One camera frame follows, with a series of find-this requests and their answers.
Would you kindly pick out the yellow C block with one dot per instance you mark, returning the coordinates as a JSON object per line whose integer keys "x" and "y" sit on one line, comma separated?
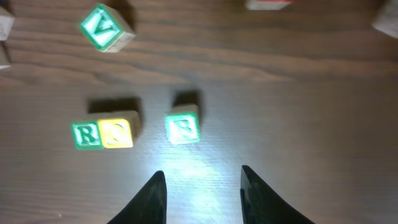
{"x": 6, "y": 23}

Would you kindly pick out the green R block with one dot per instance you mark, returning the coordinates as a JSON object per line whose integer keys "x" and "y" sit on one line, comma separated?
{"x": 86, "y": 135}

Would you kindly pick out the red U block right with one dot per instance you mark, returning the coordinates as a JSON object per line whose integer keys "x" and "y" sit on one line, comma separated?
{"x": 267, "y": 4}

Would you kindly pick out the green V block centre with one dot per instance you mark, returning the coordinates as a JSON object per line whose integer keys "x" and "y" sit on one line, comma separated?
{"x": 106, "y": 29}

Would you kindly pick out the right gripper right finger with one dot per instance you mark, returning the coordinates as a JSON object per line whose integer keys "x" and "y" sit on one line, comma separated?
{"x": 262, "y": 205}

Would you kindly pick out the red E block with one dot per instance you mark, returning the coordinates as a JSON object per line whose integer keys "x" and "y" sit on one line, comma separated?
{"x": 5, "y": 61}

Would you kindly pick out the green B block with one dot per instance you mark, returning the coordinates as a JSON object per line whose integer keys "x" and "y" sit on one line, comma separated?
{"x": 182, "y": 124}

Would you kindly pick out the blue 2 block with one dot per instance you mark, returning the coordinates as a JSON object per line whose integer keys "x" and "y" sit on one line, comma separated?
{"x": 386, "y": 18}

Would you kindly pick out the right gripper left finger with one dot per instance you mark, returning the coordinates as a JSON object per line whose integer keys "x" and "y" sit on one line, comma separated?
{"x": 148, "y": 206}

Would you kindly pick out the yellow O block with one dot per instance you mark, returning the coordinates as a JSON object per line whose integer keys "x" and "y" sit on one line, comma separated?
{"x": 120, "y": 129}

